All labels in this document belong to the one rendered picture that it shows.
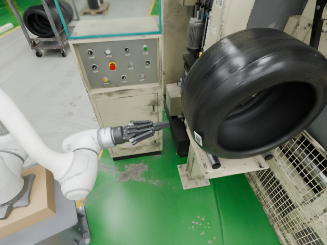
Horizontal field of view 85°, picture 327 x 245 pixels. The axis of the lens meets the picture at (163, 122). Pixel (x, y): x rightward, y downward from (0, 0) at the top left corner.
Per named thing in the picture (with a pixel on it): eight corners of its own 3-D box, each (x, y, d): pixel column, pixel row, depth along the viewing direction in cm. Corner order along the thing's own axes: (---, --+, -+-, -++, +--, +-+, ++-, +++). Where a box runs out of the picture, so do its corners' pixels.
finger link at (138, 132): (127, 131, 75) (127, 133, 74) (153, 125, 75) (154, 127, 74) (129, 136, 78) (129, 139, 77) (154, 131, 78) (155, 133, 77)
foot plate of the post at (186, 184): (176, 165, 190) (177, 163, 187) (201, 161, 193) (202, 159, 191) (183, 189, 171) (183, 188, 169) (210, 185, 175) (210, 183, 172)
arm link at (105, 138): (98, 124, 76) (112, 121, 76) (106, 137, 83) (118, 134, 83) (96, 140, 70) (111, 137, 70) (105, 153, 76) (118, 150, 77)
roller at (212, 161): (190, 118, 111) (195, 114, 109) (194, 121, 114) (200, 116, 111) (210, 168, 87) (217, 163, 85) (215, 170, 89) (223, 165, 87)
